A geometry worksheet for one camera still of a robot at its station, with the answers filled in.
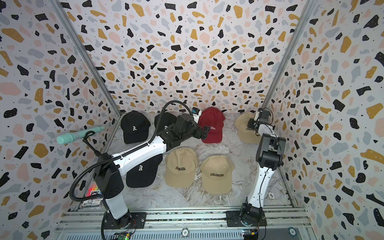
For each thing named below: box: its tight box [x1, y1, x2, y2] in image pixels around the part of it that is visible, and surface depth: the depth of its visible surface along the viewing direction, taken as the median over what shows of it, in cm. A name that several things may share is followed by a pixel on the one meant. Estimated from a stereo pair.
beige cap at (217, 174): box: [200, 155, 235, 195], surface depth 87 cm
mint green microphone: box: [56, 126, 105, 145], surface depth 66 cm
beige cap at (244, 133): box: [234, 112, 262, 144], surface depth 112 cm
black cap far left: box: [120, 110, 151, 144], surface depth 108 cm
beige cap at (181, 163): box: [165, 147, 199, 188], surface depth 91 cm
